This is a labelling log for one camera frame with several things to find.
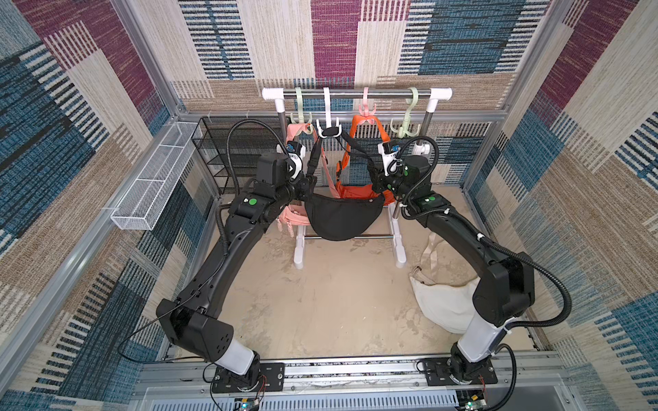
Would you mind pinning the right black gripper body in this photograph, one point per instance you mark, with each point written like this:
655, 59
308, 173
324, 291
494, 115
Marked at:
387, 182

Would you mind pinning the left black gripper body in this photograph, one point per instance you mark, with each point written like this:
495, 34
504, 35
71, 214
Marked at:
302, 189

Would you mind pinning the orange crossbody bag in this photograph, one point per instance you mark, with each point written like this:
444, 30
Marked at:
354, 150

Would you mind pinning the black crossbody bag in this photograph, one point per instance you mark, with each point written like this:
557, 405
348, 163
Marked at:
336, 219

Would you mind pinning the white metal garment rack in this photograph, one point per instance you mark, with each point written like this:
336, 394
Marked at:
435, 95

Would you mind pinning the cream white crossbody bag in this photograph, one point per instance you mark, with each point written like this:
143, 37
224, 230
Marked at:
443, 284

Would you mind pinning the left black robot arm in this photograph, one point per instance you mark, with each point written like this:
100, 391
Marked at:
191, 321

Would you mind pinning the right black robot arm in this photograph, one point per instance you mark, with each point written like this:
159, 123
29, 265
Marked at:
506, 287

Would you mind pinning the pink crossbody bag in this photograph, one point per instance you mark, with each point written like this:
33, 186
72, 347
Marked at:
295, 215

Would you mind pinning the right green plastic hook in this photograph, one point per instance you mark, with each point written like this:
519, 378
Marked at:
405, 130

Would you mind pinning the green plastic hook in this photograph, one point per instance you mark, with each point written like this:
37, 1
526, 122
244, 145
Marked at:
299, 110
405, 130

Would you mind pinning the white plastic hook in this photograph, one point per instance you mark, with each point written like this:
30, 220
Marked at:
331, 128

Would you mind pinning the left green plastic hook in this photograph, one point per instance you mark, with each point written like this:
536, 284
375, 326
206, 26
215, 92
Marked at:
299, 110

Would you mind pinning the pink plastic hook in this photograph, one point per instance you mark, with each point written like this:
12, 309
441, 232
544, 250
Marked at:
366, 113

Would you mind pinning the black mesh shelf rack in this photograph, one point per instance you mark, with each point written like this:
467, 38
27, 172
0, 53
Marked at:
230, 148

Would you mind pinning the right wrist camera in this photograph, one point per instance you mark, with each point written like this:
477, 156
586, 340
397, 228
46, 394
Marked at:
388, 153

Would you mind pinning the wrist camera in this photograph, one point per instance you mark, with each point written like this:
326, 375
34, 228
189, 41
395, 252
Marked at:
296, 152
388, 153

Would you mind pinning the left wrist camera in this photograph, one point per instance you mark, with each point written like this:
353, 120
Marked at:
296, 152

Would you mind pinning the white wire mesh basket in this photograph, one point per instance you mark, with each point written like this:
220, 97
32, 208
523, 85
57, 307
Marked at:
141, 207

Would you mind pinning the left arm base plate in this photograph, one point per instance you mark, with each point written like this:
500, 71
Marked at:
267, 376

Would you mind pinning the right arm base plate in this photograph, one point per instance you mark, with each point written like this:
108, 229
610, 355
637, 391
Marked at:
446, 371

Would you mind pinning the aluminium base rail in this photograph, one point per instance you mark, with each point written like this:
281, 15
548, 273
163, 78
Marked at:
539, 379

